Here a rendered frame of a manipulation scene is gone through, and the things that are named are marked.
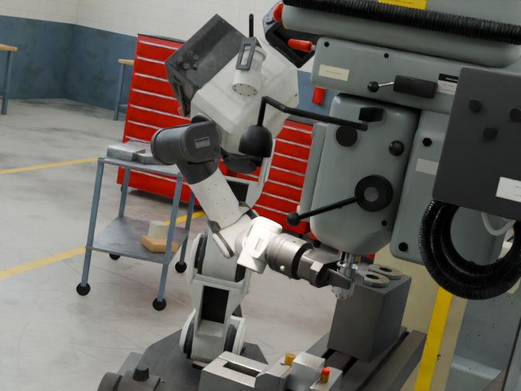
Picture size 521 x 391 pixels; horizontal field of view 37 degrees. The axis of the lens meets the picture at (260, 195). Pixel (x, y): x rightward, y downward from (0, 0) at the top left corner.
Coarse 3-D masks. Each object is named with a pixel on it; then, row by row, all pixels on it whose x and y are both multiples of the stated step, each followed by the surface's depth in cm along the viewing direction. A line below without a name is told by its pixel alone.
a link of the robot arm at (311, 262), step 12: (288, 240) 175; (300, 240) 175; (288, 252) 173; (300, 252) 173; (312, 252) 173; (276, 264) 174; (288, 264) 172; (300, 264) 170; (312, 264) 168; (324, 264) 167; (288, 276) 175; (300, 276) 171; (312, 276) 167
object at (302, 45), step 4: (292, 40) 177; (296, 40) 177; (300, 40) 176; (288, 44) 177; (292, 44) 177; (296, 44) 176; (300, 44) 176; (304, 44) 176; (308, 44) 175; (312, 44) 176; (296, 48) 177; (300, 48) 176; (304, 48) 176; (308, 48) 175; (312, 48) 175
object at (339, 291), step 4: (336, 268) 168; (340, 272) 167; (344, 272) 166; (348, 276) 166; (352, 276) 167; (356, 276) 168; (352, 280) 167; (352, 284) 167; (332, 288) 169; (336, 288) 168; (340, 288) 167; (352, 288) 168; (336, 292) 168; (340, 292) 167; (344, 292) 167; (348, 292) 168; (352, 292) 169
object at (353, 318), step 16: (368, 272) 205; (384, 272) 207; (400, 272) 210; (368, 288) 196; (384, 288) 198; (400, 288) 205; (336, 304) 200; (352, 304) 198; (368, 304) 196; (384, 304) 196; (400, 304) 209; (336, 320) 201; (352, 320) 199; (368, 320) 197; (384, 320) 200; (400, 320) 214; (336, 336) 201; (352, 336) 199; (368, 336) 197; (384, 336) 204; (352, 352) 200; (368, 352) 198
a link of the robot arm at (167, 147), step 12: (168, 132) 199; (180, 132) 195; (156, 144) 201; (168, 144) 197; (168, 156) 199; (180, 156) 195; (180, 168) 199; (192, 168) 197; (204, 168) 198; (216, 168) 201; (192, 180) 199
